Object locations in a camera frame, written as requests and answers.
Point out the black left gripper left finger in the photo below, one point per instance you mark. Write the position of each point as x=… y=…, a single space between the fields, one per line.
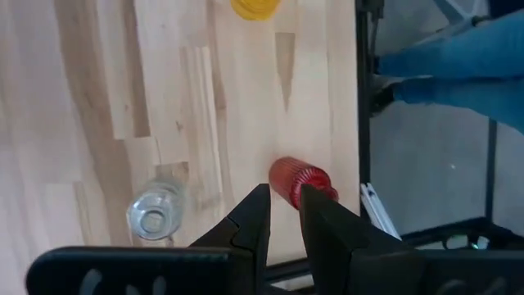
x=249 y=221

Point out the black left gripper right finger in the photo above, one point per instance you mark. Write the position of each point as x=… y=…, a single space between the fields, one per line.
x=327 y=233

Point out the red ribbed glass bottle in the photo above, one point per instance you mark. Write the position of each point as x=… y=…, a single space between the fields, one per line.
x=294 y=176

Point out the clear short glass jar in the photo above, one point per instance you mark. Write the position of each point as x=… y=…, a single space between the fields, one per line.
x=155 y=213

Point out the yellow embossed glass vase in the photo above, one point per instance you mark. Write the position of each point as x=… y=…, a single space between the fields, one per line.
x=256 y=8

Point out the silver aluminium extrusion bar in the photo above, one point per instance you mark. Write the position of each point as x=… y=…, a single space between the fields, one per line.
x=378 y=209

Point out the person's shoe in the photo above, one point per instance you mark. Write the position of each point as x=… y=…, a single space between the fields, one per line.
x=380 y=100

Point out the black metal table frame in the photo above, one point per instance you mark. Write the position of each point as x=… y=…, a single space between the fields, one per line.
x=363 y=82

